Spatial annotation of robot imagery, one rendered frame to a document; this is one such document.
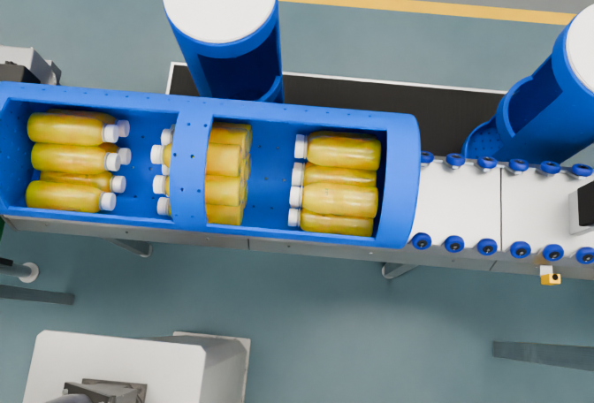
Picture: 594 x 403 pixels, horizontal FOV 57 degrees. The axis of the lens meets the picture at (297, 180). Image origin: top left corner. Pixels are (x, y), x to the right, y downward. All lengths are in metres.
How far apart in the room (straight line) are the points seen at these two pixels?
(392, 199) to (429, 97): 1.31
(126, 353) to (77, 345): 0.09
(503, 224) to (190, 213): 0.74
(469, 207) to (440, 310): 0.96
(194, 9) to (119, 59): 1.23
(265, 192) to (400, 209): 0.38
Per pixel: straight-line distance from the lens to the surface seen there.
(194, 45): 1.41
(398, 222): 1.07
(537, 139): 1.73
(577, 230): 1.43
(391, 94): 2.29
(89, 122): 1.25
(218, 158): 1.11
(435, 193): 1.37
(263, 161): 1.31
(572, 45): 1.50
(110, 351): 1.12
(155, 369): 1.10
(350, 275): 2.24
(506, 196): 1.42
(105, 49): 2.66
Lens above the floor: 2.22
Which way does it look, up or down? 75 degrees down
